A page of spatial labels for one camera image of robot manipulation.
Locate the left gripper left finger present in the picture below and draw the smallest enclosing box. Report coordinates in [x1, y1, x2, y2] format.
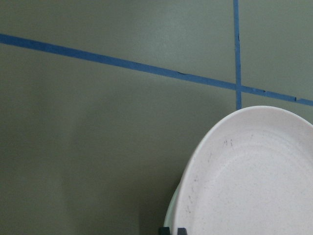
[158, 227, 170, 235]

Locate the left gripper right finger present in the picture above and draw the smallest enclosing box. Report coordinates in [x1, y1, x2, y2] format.
[177, 228, 188, 235]

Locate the pink plate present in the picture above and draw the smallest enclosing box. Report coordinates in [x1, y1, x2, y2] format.
[171, 106, 313, 235]

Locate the cream plate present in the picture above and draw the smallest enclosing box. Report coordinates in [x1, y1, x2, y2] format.
[163, 185, 180, 230]

